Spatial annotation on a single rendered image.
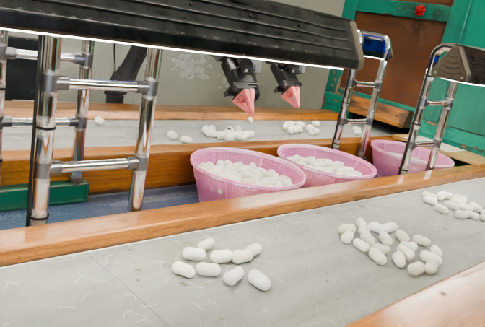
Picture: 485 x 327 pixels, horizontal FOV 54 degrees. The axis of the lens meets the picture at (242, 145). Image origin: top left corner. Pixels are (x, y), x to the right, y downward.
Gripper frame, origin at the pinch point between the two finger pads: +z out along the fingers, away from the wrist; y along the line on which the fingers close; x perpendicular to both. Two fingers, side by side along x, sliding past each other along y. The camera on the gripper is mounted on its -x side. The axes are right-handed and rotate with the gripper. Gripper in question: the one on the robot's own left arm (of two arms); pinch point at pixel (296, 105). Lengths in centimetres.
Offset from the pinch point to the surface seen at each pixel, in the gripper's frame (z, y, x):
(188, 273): 61, -98, -44
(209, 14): 39, -101, -68
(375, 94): 16.9, 0.0, -29.5
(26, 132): 9, -98, 2
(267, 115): -1.8, -7.3, 9.1
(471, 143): 38, 41, -31
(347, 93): 17.0, -15.0, -29.5
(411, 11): -18, 41, -40
